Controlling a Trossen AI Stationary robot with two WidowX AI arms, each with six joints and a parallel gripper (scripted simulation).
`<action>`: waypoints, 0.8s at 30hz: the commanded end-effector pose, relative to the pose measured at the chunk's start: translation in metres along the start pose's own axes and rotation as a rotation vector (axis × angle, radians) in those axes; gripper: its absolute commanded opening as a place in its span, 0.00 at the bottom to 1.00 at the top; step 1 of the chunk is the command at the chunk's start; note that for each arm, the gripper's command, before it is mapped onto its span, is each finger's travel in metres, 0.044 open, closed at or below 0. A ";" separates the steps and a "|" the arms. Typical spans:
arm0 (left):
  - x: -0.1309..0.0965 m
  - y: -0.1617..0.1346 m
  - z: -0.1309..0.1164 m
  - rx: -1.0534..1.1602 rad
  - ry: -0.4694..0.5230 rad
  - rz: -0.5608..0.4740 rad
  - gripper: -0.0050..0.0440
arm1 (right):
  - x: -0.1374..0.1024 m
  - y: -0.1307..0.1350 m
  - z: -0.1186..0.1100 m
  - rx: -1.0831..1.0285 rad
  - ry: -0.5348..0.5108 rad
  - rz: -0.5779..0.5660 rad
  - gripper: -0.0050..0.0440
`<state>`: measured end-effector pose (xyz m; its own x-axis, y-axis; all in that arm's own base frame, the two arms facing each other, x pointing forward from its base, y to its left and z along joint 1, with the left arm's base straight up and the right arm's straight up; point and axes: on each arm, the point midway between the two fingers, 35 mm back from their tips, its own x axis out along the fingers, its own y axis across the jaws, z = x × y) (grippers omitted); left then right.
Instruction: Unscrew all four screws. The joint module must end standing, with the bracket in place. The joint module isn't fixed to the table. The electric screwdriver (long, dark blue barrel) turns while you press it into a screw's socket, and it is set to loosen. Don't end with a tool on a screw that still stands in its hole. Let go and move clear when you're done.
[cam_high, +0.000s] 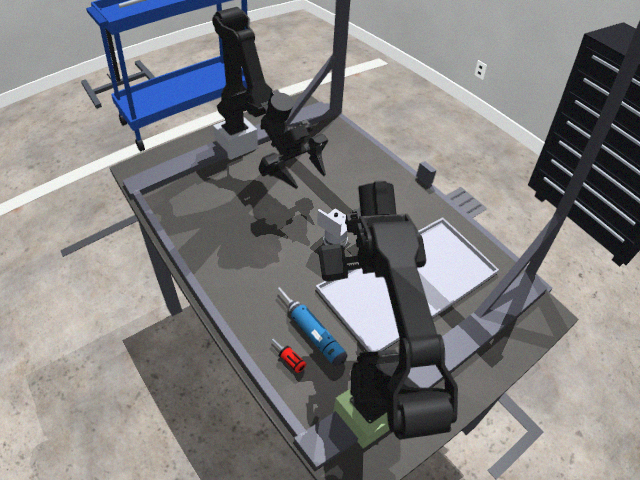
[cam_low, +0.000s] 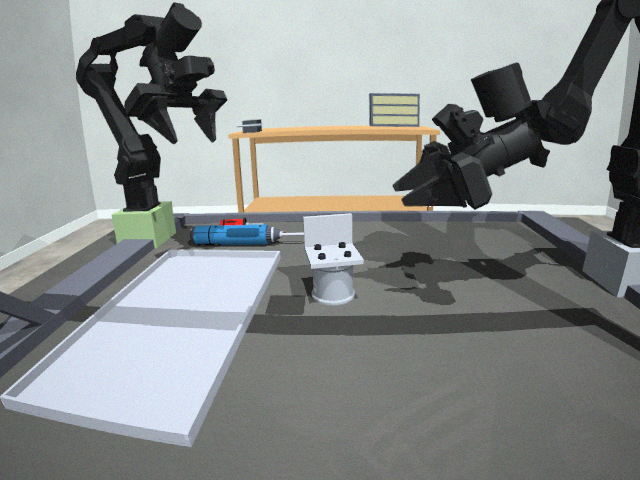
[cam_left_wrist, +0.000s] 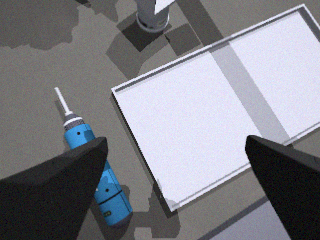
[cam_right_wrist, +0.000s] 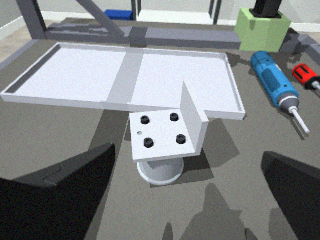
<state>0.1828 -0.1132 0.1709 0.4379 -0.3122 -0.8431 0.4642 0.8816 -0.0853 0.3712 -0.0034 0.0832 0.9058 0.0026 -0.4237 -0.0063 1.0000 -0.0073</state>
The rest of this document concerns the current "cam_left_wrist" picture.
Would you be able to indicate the white square plate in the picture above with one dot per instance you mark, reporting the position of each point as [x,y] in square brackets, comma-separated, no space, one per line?
[152,10]

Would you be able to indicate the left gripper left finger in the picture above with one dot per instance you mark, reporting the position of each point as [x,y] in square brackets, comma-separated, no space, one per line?
[50,200]

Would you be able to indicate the white shallow tray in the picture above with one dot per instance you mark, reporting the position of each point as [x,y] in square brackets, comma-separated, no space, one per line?
[191,116]

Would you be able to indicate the blue electric screwdriver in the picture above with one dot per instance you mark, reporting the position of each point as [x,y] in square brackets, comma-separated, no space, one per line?
[109,196]

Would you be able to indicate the grey cylindrical joint module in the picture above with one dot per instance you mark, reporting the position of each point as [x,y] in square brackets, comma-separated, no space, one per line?
[154,25]

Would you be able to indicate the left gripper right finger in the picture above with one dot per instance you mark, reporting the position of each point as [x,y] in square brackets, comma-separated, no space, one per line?
[291,180]

